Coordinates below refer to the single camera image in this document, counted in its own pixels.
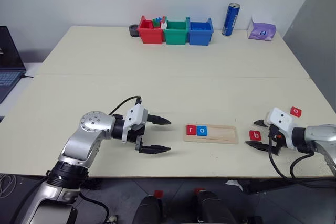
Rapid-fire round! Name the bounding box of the red letter b block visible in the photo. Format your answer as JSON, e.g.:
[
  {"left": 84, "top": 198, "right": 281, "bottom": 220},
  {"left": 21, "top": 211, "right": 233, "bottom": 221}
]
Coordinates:
[{"left": 248, "top": 130, "right": 263, "bottom": 142}]

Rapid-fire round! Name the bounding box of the blue drink can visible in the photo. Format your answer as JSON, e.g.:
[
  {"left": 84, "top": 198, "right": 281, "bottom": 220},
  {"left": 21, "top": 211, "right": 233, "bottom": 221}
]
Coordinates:
[{"left": 221, "top": 2, "right": 242, "bottom": 37}]

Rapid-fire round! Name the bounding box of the dark grey round cup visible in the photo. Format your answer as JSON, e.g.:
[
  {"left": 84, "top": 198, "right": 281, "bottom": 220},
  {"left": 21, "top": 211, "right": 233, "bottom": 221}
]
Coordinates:
[{"left": 128, "top": 24, "right": 141, "bottom": 38}]

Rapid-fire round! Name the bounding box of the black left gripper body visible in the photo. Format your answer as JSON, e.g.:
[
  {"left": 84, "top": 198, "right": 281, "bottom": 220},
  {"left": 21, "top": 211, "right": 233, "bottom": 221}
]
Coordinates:
[{"left": 127, "top": 114, "right": 150, "bottom": 152}]

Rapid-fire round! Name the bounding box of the purple tissue box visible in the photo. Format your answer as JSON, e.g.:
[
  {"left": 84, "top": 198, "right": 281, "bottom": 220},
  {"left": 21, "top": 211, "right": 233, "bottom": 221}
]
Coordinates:
[{"left": 247, "top": 15, "right": 277, "bottom": 42}]

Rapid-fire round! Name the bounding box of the black bar under table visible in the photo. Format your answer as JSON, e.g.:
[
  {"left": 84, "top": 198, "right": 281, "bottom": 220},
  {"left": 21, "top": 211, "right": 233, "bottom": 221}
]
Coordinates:
[{"left": 243, "top": 177, "right": 336, "bottom": 195}]

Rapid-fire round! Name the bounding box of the white cable bundle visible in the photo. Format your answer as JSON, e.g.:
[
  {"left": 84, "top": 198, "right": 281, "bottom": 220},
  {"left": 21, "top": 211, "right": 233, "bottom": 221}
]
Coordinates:
[{"left": 0, "top": 173, "right": 17, "bottom": 199}]

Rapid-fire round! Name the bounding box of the dark grey laptop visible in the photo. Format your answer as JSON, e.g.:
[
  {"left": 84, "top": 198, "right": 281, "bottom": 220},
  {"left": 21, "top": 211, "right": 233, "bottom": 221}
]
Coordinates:
[{"left": 0, "top": 26, "right": 27, "bottom": 104}]

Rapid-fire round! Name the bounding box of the dark rounded shape red cap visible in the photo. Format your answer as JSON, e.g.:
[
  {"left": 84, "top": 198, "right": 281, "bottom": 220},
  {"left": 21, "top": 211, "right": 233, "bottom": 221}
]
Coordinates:
[
  {"left": 193, "top": 188, "right": 237, "bottom": 224},
  {"left": 133, "top": 190, "right": 164, "bottom": 224}
]

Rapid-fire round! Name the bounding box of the green plastic bin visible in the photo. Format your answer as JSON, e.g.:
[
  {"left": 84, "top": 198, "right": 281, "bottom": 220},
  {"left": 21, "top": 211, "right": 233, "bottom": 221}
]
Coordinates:
[{"left": 163, "top": 16, "right": 191, "bottom": 45}]

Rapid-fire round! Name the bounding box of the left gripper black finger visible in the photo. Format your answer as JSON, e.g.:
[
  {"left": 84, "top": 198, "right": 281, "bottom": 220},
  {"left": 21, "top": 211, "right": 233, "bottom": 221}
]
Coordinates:
[
  {"left": 138, "top": 144, "right": 172, "bottom": 155},
  {"left": 147, "top": 114, "right": 172, "bottom": 126}
]

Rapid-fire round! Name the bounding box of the blue plastic bin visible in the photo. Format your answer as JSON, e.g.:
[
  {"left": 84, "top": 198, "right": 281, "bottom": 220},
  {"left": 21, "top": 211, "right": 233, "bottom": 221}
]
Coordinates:
[{"left": 185, "top": 17, "right": 214, "bottom": 47}]

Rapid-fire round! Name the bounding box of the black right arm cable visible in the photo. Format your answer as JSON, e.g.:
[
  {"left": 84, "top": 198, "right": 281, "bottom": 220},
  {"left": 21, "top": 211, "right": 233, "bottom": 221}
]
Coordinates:
[{"left": 267, "top": 129, "right": 336, "bottom": 186}]

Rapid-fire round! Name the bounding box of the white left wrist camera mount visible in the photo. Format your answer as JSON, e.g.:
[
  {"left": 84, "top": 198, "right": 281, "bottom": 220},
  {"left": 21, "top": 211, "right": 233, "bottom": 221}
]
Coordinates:
[{"left": 121, "top": 104, "right": 149, "bottom": 144}]

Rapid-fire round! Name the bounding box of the red letter o block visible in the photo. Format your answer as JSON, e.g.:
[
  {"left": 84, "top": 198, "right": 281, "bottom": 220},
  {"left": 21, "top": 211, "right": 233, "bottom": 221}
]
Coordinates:
[{"left": 290, "top": 106, "right": 303, "bottom": 118}]

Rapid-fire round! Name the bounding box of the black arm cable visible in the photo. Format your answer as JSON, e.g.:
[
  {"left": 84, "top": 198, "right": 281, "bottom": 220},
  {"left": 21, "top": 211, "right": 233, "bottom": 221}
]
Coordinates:
[
  {"left": 108, "top": 95, "right": 143, "bottom": 116},
  {"left": 267, "top": 129, "right": 336, "bottom": 186}
]

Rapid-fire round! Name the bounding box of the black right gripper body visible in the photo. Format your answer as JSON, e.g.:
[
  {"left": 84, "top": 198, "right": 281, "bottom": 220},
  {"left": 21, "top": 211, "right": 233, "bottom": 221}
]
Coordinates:
[{"left": 267, "top": 124, "right": 284, "bottom": 156}]

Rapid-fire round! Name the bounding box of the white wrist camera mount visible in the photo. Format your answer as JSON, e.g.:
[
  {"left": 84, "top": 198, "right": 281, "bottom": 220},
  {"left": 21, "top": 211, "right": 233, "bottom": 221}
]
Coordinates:
[
  {"left": 264, "top": 107, "right": 298, "bottom": 149},
  {"left": 121, "top": 104, "right": 149, "bottom": 144}
]

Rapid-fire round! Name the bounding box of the red plastic bin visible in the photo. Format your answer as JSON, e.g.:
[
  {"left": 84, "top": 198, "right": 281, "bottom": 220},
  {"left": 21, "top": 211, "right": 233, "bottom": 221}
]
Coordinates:
[{"left": 138, "top": 15, "right": 165, "bottom": 45}]

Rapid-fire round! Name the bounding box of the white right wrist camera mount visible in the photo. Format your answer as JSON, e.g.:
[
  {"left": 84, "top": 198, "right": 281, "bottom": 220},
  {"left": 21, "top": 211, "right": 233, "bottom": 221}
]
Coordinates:
[{"left": 264, "top": 107, "right": 298, "bottom": 149}]

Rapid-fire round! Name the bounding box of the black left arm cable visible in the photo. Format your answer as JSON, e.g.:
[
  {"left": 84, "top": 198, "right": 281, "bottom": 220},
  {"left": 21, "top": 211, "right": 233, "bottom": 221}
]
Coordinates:
[{"left": 108, "top": 95, "right": 143, "bottom": 116}]

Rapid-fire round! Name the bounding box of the wooden letter tray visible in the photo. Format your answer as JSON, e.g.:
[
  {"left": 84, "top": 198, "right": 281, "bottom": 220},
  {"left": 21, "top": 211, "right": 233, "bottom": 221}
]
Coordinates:
[{"left": 183, "top": 123, "right": 239, "bottom": 145}]

